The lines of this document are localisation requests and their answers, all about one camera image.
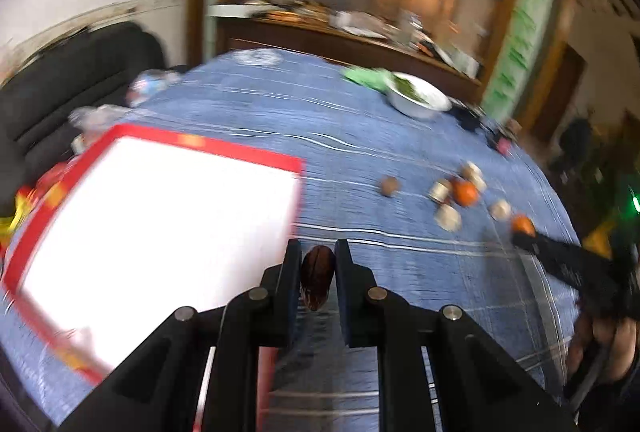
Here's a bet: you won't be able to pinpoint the right hand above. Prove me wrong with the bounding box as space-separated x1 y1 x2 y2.
565 311 639 382

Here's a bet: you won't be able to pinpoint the white bowl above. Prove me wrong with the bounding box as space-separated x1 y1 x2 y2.
385 72 452 121

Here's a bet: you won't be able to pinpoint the red rimmed white tray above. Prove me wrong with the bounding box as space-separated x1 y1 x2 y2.
2 124 304 382

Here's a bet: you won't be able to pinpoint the cream cut yam piece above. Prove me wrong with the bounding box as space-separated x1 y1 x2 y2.
434 204 462 233

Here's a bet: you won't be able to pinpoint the orange kumquat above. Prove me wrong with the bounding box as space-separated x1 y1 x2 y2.
451 180 480 207
511 213 536 237

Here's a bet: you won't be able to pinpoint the blue plaid tablecloth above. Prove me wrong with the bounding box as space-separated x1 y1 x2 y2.
0 47 584 432

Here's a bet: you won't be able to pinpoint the black sofa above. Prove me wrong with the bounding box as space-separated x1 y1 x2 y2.
0 22 167 216

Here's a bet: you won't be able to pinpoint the green cloth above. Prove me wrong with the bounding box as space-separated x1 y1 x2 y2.
342 66 393 93

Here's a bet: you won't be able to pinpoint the dark red jujube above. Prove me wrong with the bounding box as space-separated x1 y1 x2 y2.
299 244 336 312

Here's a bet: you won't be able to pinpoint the brown longan fruit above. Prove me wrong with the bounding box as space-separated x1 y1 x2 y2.
380 176 400 197

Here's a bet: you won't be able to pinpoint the green leafy vegetables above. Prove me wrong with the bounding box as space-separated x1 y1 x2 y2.
394 74 430 105

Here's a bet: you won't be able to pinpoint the cream yam chunk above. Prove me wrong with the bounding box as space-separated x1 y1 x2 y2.
459 161 487 192

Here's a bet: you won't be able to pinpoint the pale yam piece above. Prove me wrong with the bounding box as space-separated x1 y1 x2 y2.
489 199 512 221

